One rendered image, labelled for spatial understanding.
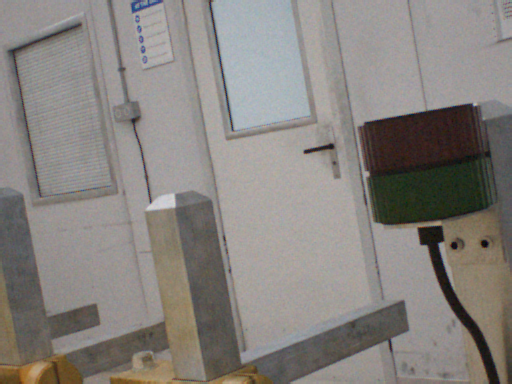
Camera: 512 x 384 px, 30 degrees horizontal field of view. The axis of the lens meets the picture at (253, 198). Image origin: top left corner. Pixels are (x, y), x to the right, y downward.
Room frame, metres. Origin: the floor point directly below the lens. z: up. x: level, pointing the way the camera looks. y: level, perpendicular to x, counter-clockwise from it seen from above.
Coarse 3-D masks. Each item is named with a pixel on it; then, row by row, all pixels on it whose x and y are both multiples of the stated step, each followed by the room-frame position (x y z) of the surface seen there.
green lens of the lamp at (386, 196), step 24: (456, 168) 0.43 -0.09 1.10; (480, 168) 0.44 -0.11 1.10; (384, 192) 0.45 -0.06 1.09; (408, 192) 0.44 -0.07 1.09; (432, 192) 0.43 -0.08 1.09; (456, 192) 0.43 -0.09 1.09; (480, 192) 0.44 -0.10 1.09; (384, 216) 0.45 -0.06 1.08; (408, 216) 0.44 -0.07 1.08; (432, 216) 0.43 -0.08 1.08
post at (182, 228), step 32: (192, 192) 0.67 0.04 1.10; (160, 224) 0.67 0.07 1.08; (192, 224) 0.66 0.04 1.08; (160, 256) 0.67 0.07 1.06; (192, 256) 0.66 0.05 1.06; (160, 288) 0.67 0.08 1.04; (192, 288) 0.65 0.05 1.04; (224, 288) 0.67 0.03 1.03; (192, 320) 0.65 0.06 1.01; (224, 320) 0.67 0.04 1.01; (192, 352) 0.66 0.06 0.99; (224, 352) 0.67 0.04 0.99
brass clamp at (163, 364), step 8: (160, 360) 0.75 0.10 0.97; (168, 360) 0.74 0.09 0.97; (160, 368) 0.72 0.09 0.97; (168, 368) 0.72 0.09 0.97; (240, 368) 0.67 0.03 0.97; (248, 368) 0.67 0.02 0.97; (256, 368) 0.67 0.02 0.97; (112, 376) 0.72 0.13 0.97; (120, 376) 0.72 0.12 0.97; (128, 376) 0.71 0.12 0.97; (136, 376) 0.71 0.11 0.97; (144, 376) 0.70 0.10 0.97; (152, 376) 0.70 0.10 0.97; (160, 376) 0.69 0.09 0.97; (168, 376) 0.69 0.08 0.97; (224, 376) 0.66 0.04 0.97; (232, 376) 0.65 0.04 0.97; (240, 376) 0.65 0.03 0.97; (248, 376) 0.65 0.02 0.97; (256, 376) 0.65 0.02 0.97; (264, 376) 0.65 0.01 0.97
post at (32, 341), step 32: (0, 192) 0.85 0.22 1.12; (0, 224) 0.84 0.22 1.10; (0, 256) 0.83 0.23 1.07; (32, 256) 0.85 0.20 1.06; (0, 288) 0.84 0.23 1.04; (32, 288) 0.85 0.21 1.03; (0, 320) 0.85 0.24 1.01; (32, 320) 0.85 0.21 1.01; (0, 352) 0.86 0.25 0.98; (32, 352) 0.84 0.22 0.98
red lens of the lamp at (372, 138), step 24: (408, 120) 0.43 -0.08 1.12; (432, 120) 0.43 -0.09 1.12; (456, 120) 0.44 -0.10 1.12; (480, 120) 0.45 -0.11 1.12; (360, 144) 0.46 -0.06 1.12; (384, 144) 0.44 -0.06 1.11; (408, 144) 0.44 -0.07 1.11; (432, 144) 0.43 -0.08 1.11; (456, 144) 0.43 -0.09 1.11; (480, 144) 0.44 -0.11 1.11; (384, 168) 0.44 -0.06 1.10
